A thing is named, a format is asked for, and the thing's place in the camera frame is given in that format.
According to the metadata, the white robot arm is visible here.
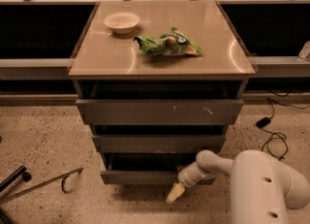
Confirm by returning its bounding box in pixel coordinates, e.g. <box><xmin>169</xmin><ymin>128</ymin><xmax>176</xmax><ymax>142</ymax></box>
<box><xmin>167</xmin><ymin>150</ymin><xmax>310</xmax><ymax>224</ymax></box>

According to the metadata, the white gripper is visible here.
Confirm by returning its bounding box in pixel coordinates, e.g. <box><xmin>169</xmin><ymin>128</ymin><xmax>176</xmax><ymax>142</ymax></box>
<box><xmin>166</xmin><ymin>162</ymin><xmax>209</xmax><ymax>204</ymax></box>

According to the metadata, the black caster leg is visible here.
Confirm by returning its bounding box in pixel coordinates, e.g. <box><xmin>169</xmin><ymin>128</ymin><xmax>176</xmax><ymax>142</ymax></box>
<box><xmin>0</xmin><ymin>166</ymin><xmax>32</xmax><ymax>192</ymax></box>

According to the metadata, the white bowl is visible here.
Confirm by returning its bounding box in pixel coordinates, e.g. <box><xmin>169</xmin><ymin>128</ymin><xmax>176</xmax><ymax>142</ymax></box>
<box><xmin>104</xmin><ymin>12</ymin><xmax>140</xmax><ymax>34</ymax></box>

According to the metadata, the black power adapter with cable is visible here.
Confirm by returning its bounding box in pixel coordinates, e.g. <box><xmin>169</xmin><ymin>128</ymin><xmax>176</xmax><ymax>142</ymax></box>
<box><xmin>256</xmin><ymin>90</ymin><xmax>310</xmax><ymax>162</ymax></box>

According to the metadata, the grey top drawer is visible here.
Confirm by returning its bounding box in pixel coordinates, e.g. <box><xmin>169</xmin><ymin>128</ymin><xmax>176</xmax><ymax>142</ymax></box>
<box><xmin>77</xmin><ymin>99</ymin><xmax>243</xmax><ymax>125</ymax></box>

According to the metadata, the grey drawer cabinet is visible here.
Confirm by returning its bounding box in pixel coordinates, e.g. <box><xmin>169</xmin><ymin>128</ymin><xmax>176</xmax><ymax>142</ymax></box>
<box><xmin>66</xmin><ymin>0</ymin><xmax>257</xmax><ymax>185</ymax></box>

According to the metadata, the grey drawer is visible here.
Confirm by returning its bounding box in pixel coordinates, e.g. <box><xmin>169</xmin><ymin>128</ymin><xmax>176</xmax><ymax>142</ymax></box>
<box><xmin>101</xmin><ymin>153</ymin><xmax>196</xmax><ymax>185</ymax></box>
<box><xmin>77</xmin><ymin>99</ymin><xmax>243</xmax><ymax>125</ymax></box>
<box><xmin>93</xmin><ymin>135</ymin><xmax>226</xmax><ymax>153</ymax></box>

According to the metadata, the metal stand leg with strap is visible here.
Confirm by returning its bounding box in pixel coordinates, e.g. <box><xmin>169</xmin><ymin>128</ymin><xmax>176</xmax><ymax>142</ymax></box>
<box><xmin>0</xmin><ymin>168</ymin><xmax>83</xmax><ymax>205</ymax></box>

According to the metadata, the grey middle drawer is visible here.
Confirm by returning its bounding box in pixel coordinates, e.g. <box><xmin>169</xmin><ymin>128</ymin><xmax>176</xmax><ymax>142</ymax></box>
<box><xmin>93</xmin><ymin>135</ymin><xmax>226</xmax><ymax>153</ymax></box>

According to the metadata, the grey bottom drawer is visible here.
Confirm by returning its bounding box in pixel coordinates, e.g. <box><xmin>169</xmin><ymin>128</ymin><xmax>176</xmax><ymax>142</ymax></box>
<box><xmin>101</xmin><ymin>153</ymin><xmax>196</xmax><ymax>185</ymax></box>

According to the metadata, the green chip bag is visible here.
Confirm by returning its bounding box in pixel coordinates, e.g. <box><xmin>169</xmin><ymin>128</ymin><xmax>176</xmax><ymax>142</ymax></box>
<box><xmin>134</xmin><ymin>27</ymin><xmax>201</xmax><ymax>57</ymax></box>

